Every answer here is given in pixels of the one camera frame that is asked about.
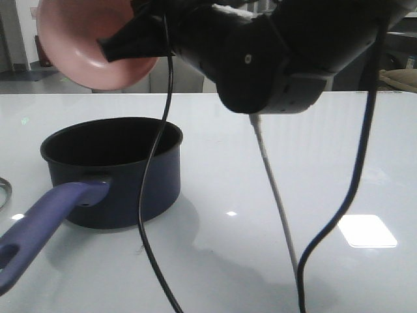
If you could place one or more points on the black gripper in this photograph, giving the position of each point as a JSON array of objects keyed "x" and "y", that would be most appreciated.
[{"x": 242, "y": 53}]

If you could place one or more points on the pink bowl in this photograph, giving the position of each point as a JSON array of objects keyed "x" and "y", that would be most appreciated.
[{"x": 68, "y": 32}]

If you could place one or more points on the glass lid with blue knob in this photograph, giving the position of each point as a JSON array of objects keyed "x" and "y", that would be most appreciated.
[{"x": 6, "y": 192}]

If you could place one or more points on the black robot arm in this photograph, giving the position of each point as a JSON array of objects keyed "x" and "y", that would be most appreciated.
[{"x": 323, "y": 37}]

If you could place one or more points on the left beige upholstered chair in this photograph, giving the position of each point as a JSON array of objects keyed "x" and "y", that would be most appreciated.
[{"x": 185, "y": 79}]

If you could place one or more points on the beige upholstered chair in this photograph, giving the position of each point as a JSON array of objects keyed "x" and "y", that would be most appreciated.
[
  {"x": 185, "y": 79},
  {"x": 329, "y": 81}
]

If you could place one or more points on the dark blue saucepan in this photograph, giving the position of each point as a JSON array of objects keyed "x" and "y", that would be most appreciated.
[{"x": 106, "y": 174}]

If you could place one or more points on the right beige upholstered chair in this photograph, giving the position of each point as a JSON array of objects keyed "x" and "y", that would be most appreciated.
[{"x": 329, "y": 81}]

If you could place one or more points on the tan cushion seat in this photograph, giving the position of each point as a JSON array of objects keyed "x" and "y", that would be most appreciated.
[{"x": 401, "y": 79}]

